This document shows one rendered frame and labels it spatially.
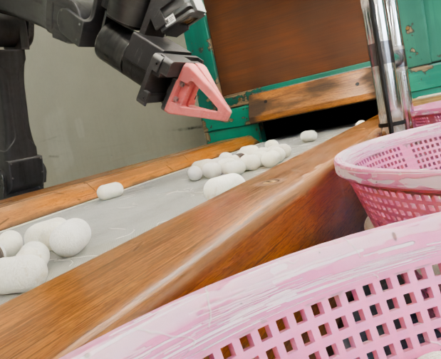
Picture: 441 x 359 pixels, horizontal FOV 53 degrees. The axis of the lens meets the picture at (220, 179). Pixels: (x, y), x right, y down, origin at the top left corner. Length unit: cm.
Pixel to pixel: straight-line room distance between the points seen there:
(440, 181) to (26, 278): 19
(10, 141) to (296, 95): 60
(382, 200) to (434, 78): 82
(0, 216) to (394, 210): 42
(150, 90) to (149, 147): 165
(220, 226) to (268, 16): 98
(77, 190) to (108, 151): 175
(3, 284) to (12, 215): 30
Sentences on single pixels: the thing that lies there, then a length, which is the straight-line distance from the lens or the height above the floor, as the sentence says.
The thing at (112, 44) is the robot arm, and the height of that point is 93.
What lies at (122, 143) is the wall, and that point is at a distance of 229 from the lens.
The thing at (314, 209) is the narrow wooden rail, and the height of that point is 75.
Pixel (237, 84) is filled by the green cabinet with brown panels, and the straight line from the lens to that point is 115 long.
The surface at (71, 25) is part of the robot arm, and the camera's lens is 65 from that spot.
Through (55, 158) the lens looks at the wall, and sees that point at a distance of 262.
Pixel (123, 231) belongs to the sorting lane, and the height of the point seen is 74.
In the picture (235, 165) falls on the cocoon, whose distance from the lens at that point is 52.
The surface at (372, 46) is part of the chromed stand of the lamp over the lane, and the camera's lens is 48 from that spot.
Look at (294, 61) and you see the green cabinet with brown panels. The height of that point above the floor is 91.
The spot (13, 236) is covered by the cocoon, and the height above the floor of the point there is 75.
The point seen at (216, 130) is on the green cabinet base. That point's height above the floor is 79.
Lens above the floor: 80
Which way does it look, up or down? 7 degrees down
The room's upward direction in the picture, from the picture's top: 12 degrees counter-clockwise
